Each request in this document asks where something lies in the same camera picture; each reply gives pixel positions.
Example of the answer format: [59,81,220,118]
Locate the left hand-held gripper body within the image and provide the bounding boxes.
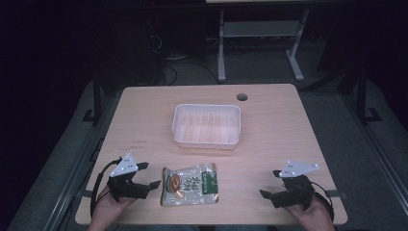
[107,152,151,203]

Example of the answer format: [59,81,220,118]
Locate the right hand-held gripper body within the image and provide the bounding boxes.
[270,160,320,212]

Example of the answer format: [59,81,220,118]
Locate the clear snack packet green label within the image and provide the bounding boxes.
[160,162,220,208]

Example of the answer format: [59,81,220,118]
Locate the white plastic container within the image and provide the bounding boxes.
[171,103,242,151]

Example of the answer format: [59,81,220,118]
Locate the person's left hand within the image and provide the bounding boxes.
[90,185,138,230]

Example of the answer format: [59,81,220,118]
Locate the person's right hand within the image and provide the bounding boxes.
[283,194,335,231]

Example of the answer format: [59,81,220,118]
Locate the black metal stand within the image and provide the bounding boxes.
[82,72,104,126]
[355,66,383,125]

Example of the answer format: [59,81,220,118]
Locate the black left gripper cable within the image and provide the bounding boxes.
[89,158,123,219]

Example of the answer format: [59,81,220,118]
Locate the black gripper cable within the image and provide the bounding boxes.
[309,180,336,223]
[89,158,123,219]

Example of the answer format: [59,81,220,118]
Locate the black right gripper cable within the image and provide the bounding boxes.
[309,180,336,223]

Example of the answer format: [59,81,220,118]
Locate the grey metal floor rail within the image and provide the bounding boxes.
[342,95,408,208]
[42,137,106,231]

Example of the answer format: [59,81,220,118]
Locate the black floor cables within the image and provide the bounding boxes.
[159,55,219,87]

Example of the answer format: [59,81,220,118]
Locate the white metal desk frame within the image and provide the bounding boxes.
[217,9,311,83]

